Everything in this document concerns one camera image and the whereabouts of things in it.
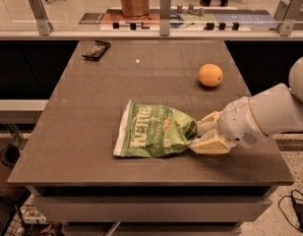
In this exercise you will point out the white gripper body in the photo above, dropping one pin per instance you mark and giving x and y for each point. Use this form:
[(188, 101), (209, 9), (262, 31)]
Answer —
[(237, 122)]

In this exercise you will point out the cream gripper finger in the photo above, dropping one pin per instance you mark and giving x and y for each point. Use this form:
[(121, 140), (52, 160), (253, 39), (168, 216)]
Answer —
[(208, 123), (217, 144)]

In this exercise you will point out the green jalapeno chip bag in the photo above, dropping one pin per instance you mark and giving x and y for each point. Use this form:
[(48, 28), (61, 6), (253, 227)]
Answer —
[(153, 130)]

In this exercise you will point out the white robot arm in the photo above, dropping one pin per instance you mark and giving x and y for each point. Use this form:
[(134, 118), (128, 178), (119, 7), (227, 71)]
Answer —
[(278, 109)]

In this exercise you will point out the dark rxbar chocolate bar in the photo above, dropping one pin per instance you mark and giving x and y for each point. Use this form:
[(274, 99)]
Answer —
[(100, 47)]

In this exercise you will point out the orange fruit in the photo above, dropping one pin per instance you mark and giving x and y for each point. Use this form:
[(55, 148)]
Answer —
[(210, 75)]

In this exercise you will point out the grey drawer front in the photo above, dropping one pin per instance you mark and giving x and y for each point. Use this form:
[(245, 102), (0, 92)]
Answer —
[(152, 209)]

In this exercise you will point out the black round bin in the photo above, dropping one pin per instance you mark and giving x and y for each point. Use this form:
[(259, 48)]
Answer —
[(9, 155)]

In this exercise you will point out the black power adapter with cable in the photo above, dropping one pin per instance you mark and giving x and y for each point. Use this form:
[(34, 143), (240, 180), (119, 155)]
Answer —
[(297, 203)]

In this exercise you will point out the right metal glass bracket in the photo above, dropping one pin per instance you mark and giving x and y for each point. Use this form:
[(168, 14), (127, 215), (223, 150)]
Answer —
[(286, 15)]

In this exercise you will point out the metal glass bracket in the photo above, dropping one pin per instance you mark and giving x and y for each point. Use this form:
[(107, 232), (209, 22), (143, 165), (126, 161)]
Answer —
[(43, 25), (164, 14), (286, 15)]

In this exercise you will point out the middle metal glass bracket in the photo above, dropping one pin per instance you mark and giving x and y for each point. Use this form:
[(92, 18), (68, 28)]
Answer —
[(164, 14)]

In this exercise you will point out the left metal glass bracket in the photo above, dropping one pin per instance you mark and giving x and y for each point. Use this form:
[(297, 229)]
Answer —
[(43, 25)]

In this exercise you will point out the wire basket with packages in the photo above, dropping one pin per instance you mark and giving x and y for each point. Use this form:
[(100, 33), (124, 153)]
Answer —
[(28, 221)]

